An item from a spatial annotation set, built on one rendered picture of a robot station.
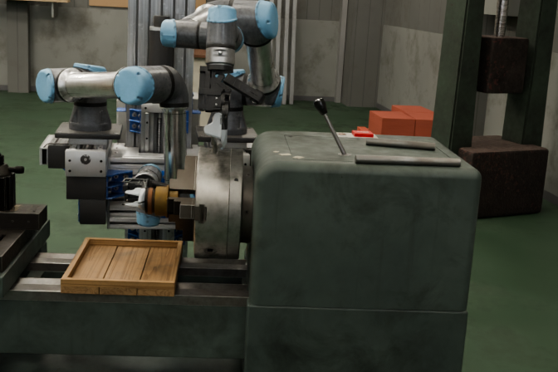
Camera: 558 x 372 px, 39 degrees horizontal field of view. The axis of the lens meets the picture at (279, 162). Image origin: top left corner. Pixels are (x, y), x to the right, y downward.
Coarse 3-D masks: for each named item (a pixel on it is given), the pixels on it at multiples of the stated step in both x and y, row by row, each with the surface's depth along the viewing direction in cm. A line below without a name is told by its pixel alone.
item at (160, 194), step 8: (152, 192) 219; (160, 192) 218; (168, 192) 218; (176, 192) 220; (144, 200) 218; (152, 200) 218; (160, 200) 217; (144, 208) 218; (152, 208) 219; (160, 208) 218; (168, 216) 222
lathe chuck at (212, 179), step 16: (208, 160) 212; (224, 160) 213; (208, 176) 209; (224, 176) 209; (208, 192) 207; (224, 192) 207; (208, 208) 207; (224, 208) 207; (208, 224) 208; (224, 224) 208; (208, 240) 210; (224, 240) 210; (208, 256) 216; (224, 256) 216
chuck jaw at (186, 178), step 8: (192, 160) 225; (184, 168) 224; (192, 168) 224; (184, 176) 223; (192, 176) 223; (176, 184) 222; (184, 184) 222; (192, 184) 222; (184, 192) 224; (192, 192) 224
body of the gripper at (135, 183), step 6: (144, 174) 235; (132, 180) 229; (138, 180) 229; (150, 180) 230; (126, 186) 226; (132, 186) 226; (138, 186) 226; (150, 186) 228; (126, 198) 227; (132, 198) 226; (138, 198) 227
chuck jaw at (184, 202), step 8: (168, 200) 215; (176, 200) 214; (184, 200) 214; (192, 200) 215; (168, 208) 216; (176, 208) 213; (184, 208) 208; (192, 208) 209; (200, 208) 207; (184, 216) 209; (192, 216) 209; (200, 216) 208
